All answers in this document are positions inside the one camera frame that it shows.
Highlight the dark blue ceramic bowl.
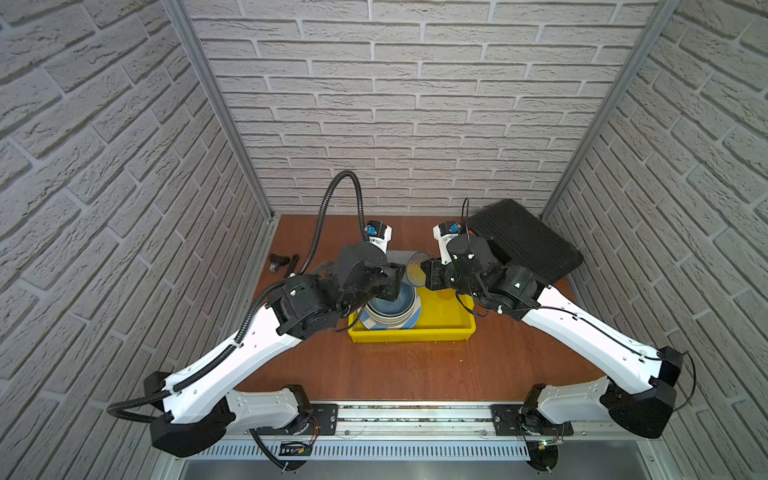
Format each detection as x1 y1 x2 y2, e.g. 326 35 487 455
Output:
368 284 417 318

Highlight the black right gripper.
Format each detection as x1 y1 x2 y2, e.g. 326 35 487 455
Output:
421 258 488 307

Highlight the yellow plastic bin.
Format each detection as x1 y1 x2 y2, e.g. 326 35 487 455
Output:
347 288 476 344

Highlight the aluminium frame post left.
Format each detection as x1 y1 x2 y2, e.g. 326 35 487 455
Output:
164 0 274 220

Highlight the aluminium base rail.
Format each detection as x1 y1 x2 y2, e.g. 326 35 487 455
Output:
196 401 639 461

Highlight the aluminium frame post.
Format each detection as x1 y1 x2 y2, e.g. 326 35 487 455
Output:
540 0 680 222
164 0 274 220

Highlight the aluminium frame post right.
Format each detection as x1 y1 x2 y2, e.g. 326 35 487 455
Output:
540 0 680 222

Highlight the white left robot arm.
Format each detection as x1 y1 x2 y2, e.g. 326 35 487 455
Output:
107 170 405 457

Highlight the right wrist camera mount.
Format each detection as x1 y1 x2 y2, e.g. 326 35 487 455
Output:
433 221 464 265

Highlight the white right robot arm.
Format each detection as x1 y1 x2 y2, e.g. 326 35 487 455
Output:
421 227 684 439

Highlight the black plastic tool case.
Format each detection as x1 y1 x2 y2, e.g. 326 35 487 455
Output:
468 199 584 284

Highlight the grey translucent plastic cup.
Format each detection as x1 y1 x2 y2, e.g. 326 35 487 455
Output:
387 250 431 288

